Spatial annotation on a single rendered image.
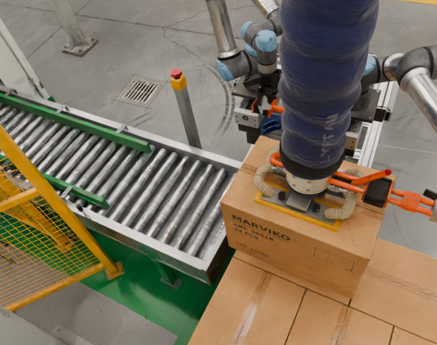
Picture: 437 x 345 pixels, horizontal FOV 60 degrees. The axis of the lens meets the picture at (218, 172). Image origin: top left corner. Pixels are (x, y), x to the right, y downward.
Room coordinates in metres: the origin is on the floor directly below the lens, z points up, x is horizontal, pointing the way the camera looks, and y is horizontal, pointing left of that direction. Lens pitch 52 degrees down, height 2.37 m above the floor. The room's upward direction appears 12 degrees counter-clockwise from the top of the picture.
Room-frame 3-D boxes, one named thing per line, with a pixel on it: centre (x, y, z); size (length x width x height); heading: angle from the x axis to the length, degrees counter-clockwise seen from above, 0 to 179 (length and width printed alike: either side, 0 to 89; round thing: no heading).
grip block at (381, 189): (0.68, -0.54, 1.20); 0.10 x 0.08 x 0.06; 142
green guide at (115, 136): (2.21, 1.02, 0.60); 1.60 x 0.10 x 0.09; 53
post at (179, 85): (1.82, 0.12, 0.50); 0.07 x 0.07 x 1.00; 53
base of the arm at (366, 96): (1.30, -0.72, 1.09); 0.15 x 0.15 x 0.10
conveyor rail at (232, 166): (2.04, 0.70, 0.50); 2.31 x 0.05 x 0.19; 53
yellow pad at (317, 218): (0.76, -0.28, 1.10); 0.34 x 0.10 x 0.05; 52
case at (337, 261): (0.83, -0.34, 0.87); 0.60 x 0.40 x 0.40; 53
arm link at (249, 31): (1.32, -0.26, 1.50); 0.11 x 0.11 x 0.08; 16
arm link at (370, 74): (1.30, -0.73, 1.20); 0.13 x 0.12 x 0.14; 86
